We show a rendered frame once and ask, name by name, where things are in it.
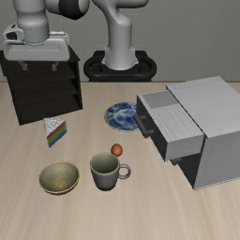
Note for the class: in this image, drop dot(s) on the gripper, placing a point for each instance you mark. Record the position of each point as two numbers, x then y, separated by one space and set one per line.
36 50

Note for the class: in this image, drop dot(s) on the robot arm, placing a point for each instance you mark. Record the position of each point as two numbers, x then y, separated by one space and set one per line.
120 37

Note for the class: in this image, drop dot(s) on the rainbow cake wedge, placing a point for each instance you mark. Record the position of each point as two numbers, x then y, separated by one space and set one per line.
55 131

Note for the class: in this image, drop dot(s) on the grey cabinet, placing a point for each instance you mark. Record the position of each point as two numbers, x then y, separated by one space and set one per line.
212 125

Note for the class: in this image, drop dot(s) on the dark slatted rack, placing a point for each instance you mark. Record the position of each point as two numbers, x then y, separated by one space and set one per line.
43 90

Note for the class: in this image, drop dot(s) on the blue white plate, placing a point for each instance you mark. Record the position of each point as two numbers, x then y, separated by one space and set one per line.
120 116

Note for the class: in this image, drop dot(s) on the olive bowl with yellow rim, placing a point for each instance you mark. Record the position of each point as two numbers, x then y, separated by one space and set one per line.
58 178

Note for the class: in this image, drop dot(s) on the small orange fruit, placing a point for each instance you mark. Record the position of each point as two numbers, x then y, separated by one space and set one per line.
116 150

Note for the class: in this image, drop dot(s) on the grey green mug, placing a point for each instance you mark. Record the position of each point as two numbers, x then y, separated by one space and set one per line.
105 172

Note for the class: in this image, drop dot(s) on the open grey drawer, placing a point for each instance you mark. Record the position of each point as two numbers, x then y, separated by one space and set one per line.
170 125

